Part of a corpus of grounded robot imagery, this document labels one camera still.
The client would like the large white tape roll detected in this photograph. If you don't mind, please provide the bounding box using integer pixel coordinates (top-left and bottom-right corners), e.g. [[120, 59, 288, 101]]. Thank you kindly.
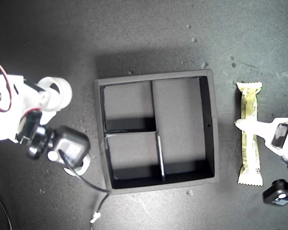
[[37, 76, 73, 113]]

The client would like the snack bar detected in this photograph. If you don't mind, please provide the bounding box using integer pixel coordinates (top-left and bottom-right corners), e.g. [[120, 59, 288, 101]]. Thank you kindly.
[[235, 81, 264, 187]]

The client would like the white tape roll green core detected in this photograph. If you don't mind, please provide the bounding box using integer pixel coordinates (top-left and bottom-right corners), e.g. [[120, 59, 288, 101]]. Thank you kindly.
[[63, 153, 92, 177]]

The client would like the black tray with wells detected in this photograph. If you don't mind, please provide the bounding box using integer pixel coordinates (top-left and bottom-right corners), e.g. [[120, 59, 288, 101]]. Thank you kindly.
[[93, 69, 221, 195]]

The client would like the red wire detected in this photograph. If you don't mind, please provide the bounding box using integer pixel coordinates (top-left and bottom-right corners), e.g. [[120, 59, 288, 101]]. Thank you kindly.
[[0, 61, 13, 113]]

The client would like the black cable with white connector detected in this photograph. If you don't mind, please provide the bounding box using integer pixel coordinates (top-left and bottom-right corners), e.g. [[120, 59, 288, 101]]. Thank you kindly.
[[58, 149, 112, 224]]

